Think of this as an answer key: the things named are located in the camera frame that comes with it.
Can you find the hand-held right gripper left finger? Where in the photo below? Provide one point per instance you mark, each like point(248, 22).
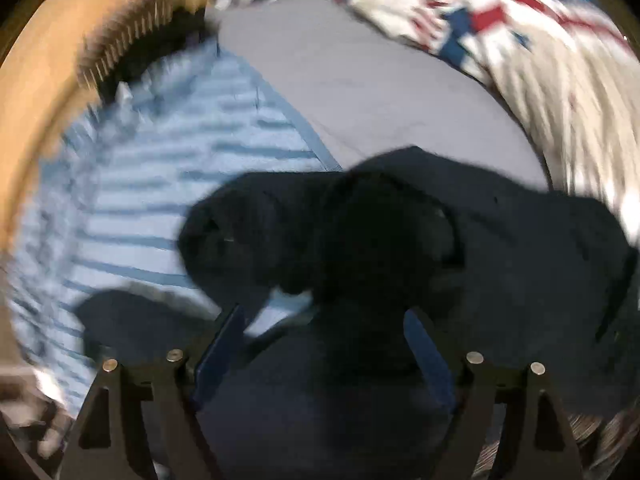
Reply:
point(220, 355)

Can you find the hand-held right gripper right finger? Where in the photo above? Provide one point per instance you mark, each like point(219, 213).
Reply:
point(427, 355)

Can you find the navy button cardigan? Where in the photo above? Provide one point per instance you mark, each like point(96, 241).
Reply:
point(500, 270)

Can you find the blue striped bed sheet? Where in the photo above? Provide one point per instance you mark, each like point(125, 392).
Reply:
point(150, 185)

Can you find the star striped quilt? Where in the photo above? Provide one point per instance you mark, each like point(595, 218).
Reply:
point(550, 85)

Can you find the black folded garment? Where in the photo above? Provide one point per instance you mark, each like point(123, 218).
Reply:
point(170, 45)

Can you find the wooden headboard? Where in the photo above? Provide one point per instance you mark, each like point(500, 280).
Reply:
point(45, 85)

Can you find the brown striped folded garment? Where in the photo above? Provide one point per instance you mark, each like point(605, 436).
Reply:
point(120, 35)

